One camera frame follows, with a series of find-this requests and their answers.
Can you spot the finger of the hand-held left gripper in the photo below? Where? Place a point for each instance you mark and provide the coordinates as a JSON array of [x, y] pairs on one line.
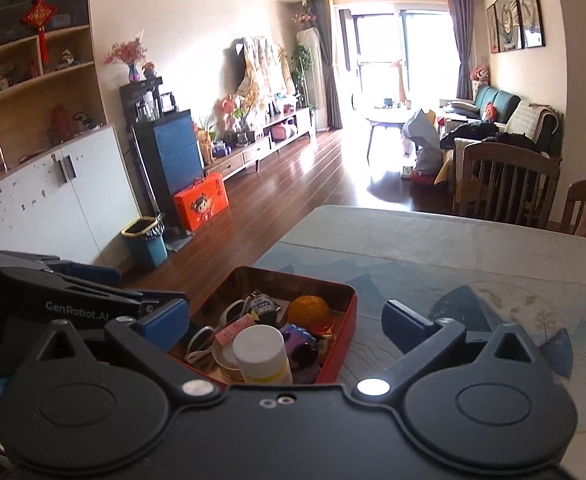
[[98, 292], [93, 275]]

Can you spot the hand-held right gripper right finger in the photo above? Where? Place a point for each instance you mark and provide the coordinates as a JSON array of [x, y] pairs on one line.
[[403, 322]]

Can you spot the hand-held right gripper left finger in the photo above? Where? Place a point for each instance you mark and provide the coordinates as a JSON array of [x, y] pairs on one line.
[[165, 322]]

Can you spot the white sunglasses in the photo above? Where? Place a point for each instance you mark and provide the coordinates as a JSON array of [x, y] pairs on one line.
[[200, 340]]

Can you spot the pink tube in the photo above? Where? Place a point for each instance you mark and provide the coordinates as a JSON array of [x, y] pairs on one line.
[[233, 331]]

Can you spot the clear tape roll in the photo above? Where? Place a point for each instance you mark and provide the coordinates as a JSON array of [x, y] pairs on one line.
[[223, 360]]

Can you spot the small red packet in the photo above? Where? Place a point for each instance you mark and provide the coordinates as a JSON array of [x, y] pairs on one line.
[[325, 330]]

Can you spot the orange fruit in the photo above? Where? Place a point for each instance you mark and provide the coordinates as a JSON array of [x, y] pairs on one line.
[[308, 312]]

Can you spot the yellow bottle with white cap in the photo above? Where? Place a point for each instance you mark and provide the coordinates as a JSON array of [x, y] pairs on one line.
[[260, 350]]

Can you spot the purple toy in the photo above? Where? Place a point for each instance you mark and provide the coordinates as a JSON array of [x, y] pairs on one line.
[[300, 347]]

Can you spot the red metal tin box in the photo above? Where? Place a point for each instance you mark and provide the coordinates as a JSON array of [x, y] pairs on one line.
[[273, 280]]

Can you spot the mountain print table mat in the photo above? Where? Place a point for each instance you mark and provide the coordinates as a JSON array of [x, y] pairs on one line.
[[423, 270]]

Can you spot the teal trash bin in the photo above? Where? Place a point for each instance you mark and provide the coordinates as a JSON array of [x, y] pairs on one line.
[[145, 247]]

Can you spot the white sideboard cabinet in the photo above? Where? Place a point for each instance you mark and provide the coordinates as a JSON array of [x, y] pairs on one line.
[[63, 200]]

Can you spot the orange gift box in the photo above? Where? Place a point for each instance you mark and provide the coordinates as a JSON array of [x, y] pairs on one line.
[[200, 205]]

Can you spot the red floor cushion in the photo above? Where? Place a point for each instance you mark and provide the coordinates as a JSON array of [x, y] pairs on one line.
[[423, 179]]

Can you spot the black cabinet with blue panel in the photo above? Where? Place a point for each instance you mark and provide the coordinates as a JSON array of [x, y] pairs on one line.
[[178, 155]]

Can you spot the grey plastic bag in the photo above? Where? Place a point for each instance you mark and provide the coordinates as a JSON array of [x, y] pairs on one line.
[[423, 137]]

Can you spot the wooden television console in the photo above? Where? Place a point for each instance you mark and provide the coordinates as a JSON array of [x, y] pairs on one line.
[[253, 152]]

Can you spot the wide wooden dining chair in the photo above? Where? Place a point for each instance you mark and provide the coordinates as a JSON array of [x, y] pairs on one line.
[[508, 160]]

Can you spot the black jacket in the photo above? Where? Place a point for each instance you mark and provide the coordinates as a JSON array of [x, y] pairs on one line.
[[468, 135]]

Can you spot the round coffee table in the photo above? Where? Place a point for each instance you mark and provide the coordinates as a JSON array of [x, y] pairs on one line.
[[388, 117]]

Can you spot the narrow wooden dining chair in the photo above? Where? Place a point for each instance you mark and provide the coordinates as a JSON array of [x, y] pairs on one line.
[[573, 205]]

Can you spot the orange artificial flowers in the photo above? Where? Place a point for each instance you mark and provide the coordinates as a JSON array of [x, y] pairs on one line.
[[230, 110]]

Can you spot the pink flowers in vase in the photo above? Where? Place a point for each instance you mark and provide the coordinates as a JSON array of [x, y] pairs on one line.
[[125, 55]]

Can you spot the pink bag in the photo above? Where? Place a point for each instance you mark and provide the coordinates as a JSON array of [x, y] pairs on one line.
[[283, 131]]

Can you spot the orange plush cushion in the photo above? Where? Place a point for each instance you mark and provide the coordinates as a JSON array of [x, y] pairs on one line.
[[490, 111]]

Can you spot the cream knitted blanket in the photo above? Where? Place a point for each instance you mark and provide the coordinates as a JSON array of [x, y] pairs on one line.
[[528, 115]]

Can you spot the giraffe toy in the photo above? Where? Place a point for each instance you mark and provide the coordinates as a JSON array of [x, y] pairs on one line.
[[399, 80]]

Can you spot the teal sofa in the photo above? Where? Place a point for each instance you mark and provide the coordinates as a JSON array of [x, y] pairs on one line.
[[503, 100]]

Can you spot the pink plush toy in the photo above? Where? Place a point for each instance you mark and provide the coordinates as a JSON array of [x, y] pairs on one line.
[[480, 72]]

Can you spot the white standing air conditioner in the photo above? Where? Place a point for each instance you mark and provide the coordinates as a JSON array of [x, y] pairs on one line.
[[315, 75]]

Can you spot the red knot ornament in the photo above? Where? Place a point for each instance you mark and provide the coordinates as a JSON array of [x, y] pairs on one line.
[[39, 15]]

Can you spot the patterned hanging cloth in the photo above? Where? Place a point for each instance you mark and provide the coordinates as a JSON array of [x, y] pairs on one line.
[[265, 67]]

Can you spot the grey curtain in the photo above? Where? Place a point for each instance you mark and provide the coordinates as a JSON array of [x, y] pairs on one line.
[[460, 45], [330, 60]]

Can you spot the tall green plant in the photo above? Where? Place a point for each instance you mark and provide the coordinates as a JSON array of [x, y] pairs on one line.
[[301, 65]]

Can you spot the wooden wall shelf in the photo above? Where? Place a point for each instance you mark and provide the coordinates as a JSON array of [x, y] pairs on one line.
[[28, 85]]

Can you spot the framed wall picture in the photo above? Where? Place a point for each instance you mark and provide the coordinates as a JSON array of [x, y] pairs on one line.
[[509, 17], [530, 10], [493, 30]]

